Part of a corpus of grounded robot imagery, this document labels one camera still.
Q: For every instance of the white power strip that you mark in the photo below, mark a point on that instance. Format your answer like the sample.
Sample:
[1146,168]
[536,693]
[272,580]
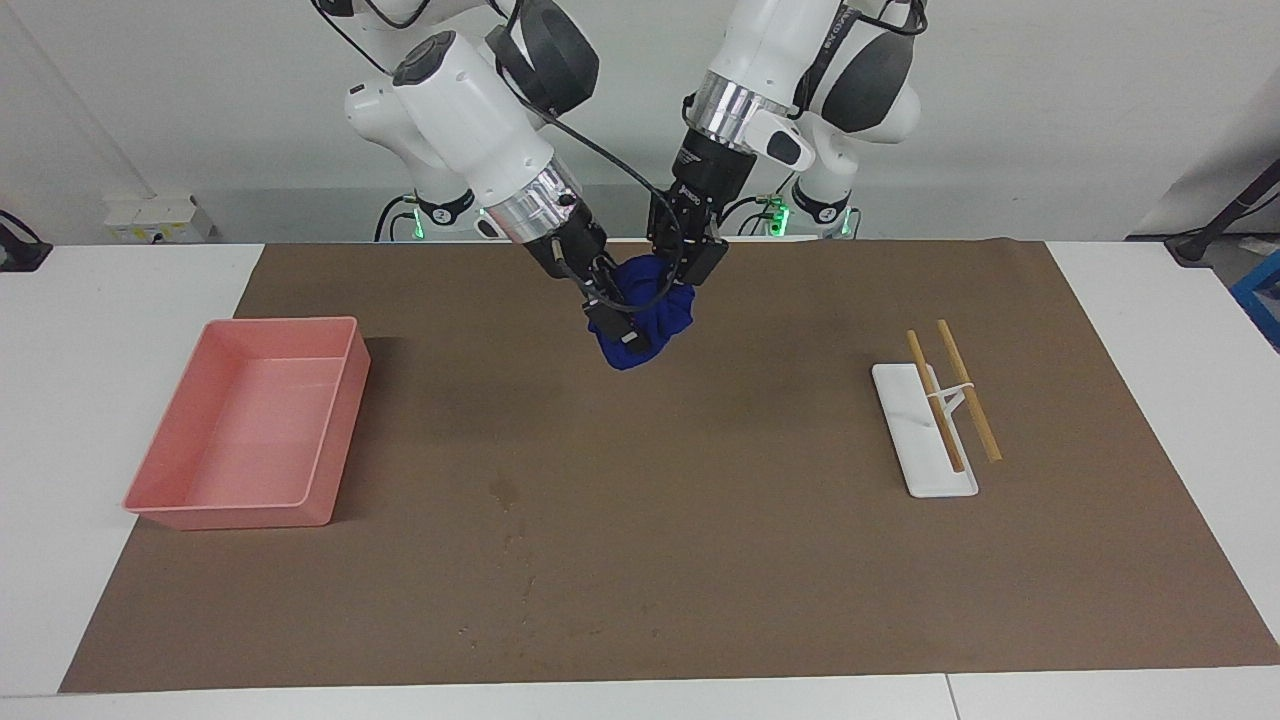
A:
[160,220]

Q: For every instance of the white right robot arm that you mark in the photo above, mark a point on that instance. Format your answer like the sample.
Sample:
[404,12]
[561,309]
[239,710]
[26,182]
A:
[470,110]

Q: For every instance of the darker wooden rod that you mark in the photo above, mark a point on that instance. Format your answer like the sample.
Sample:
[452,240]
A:
[922,365]

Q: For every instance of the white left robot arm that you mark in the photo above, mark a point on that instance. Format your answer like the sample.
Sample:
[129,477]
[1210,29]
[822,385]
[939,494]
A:
[770,40]

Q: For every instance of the white rack base tray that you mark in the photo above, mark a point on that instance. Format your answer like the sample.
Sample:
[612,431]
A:
[915,440]

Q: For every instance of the blue frame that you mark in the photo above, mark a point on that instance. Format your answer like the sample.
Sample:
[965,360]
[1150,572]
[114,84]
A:
[1262,295]

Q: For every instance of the white rack bracket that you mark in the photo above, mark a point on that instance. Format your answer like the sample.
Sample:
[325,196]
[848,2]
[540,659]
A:
[950,397]

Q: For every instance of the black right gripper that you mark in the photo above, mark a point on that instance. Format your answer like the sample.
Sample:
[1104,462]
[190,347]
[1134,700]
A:
[570,245]

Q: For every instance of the black stand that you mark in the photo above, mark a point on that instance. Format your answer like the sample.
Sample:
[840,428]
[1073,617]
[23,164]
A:
[1215,225]

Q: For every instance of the black desk object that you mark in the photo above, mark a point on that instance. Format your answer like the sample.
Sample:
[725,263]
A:
[20,250]

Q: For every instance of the blue towel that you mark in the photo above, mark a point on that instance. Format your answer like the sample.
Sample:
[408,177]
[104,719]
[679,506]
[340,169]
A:
[655,315]

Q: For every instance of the light wooden rod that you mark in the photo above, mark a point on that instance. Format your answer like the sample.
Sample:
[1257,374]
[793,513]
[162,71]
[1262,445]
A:
[968,390]

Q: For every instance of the brown table mat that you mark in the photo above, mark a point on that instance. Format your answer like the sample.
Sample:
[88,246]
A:
[700,560]

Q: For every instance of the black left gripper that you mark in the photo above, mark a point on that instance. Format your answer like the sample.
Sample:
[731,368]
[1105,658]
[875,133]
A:
[710,180]

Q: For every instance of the pink plastic bin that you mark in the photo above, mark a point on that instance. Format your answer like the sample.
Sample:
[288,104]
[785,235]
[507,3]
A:
[250,430]

